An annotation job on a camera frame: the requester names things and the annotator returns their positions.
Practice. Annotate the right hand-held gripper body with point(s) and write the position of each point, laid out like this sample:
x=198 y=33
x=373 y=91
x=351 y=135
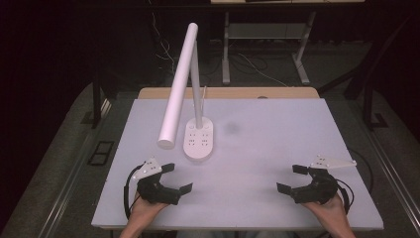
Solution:
x=318 y=191

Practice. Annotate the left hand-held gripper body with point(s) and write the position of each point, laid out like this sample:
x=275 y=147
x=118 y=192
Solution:
x=155 y=193

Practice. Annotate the person's left hand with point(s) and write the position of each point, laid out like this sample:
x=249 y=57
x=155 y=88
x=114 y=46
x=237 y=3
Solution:
x=143 y=211

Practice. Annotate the person's right hand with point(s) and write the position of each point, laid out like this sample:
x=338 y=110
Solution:
x=330 y=211

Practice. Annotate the white desk lamp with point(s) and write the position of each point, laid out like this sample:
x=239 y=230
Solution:
x=199 y=142

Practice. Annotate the black metal stand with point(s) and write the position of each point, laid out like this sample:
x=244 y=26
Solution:
x=368 y=105
x=96 y=99

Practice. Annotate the grey metal table frame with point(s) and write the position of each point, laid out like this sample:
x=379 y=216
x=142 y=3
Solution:
x=225 y=66

